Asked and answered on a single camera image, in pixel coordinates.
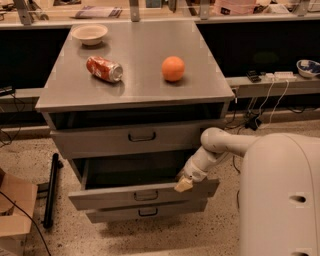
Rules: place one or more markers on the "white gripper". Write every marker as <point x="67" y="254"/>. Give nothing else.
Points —
<point x="193" y="173"/>

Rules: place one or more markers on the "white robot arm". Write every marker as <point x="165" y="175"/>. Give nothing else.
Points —
<point x="279" y="189"/>

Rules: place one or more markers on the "grey top drawer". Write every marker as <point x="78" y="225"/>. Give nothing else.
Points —
<point x="85" y="134"/>

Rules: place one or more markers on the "grey metal drawer cabinet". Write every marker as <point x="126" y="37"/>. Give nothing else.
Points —
<point x="140" y="48"/>

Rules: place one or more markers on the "black power adapter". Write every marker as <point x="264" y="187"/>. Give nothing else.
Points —
<point x="253" y="123"/>

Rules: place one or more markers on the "orange fruit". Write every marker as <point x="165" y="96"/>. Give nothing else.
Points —
<point x="173" y="68"/>

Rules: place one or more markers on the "black remote device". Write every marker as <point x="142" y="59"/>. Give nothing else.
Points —
<point x="253" y="76"/>

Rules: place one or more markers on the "black tube on floor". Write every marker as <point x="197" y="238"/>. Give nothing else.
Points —
<point x="56" y="165"/>

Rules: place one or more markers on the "crushed red soda can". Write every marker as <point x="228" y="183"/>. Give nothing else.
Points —
<point x="104" y="69"/>

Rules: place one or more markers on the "white power strip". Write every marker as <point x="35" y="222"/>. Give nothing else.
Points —
<point x="281" y="76"/>

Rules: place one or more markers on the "blue white ceramic bowl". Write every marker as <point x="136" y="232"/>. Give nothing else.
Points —
<point x="308" y="68"/>

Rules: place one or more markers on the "cardboard box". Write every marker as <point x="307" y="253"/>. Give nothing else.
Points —
<point x="17" y="203"/>

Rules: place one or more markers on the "white paper bowl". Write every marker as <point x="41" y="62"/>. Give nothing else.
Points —
<point x="90" y="34"/>

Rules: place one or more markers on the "magazine on shelf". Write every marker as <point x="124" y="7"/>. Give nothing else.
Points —
<point x="89" y="12"/>

